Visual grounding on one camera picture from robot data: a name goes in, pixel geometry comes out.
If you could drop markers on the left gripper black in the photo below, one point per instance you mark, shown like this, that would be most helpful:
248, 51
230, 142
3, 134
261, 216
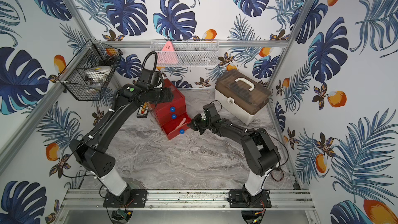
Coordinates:
168, 94

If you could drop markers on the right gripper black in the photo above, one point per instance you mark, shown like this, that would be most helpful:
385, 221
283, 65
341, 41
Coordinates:
194, 124

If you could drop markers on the red three-drawer cabinet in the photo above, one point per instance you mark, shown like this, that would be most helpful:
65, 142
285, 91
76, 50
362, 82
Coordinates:
169, 115

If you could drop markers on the pink fruit knife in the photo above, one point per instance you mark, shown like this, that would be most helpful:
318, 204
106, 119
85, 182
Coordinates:
182, 122

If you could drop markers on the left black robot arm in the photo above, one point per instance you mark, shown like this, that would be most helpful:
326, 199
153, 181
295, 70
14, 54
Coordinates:
90, 150

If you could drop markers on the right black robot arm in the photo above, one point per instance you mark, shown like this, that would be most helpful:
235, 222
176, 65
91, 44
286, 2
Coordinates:
261, 154

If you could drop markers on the pink triangle item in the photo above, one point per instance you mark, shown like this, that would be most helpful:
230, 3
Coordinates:
167, 55

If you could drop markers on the brown lid storage box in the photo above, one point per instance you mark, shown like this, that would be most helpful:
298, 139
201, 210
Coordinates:
241, 95

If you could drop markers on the white object in basket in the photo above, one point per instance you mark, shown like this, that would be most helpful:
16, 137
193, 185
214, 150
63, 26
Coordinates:
97, 74

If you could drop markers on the clear wall shelf basket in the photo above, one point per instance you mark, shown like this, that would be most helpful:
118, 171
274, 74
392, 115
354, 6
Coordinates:
200, 53

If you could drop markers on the black wire basket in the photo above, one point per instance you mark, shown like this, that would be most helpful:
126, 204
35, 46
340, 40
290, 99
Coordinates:
89, 55

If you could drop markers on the aluminium front rail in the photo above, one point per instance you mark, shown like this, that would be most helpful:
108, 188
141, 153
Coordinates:
194, 200

